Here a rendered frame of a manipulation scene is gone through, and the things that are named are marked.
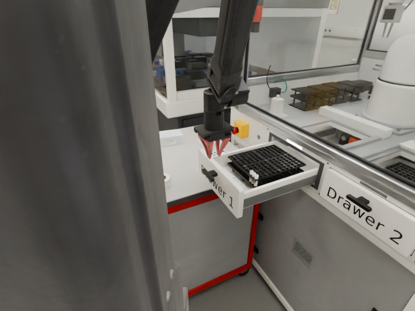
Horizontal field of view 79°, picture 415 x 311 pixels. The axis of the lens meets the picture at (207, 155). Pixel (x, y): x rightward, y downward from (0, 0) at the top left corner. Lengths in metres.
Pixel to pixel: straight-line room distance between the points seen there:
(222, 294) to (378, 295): 0.84
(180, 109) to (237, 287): 1.11
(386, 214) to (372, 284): 0.29
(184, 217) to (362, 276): 0.66
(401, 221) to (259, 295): 1.00
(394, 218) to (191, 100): 1.20
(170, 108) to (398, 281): 1.29
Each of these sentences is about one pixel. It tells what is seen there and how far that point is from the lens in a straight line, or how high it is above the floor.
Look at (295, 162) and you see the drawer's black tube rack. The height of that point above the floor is 0.90.
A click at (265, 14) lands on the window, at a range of 1.13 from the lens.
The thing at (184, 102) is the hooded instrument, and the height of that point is 0.89.
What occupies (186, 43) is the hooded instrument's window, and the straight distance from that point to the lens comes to 1.56.
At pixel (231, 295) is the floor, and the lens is 1.61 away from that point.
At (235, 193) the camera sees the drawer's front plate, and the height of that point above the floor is 0.91.
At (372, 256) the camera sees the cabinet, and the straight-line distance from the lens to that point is 0.99.
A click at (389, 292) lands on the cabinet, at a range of 1.02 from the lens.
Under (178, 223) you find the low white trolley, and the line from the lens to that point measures 1.08.
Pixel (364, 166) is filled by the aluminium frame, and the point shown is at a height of 0.99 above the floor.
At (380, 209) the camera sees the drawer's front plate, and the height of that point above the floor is 0.90.
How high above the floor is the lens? 1.37
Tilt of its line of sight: 30 degrees down
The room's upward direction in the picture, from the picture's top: straight up
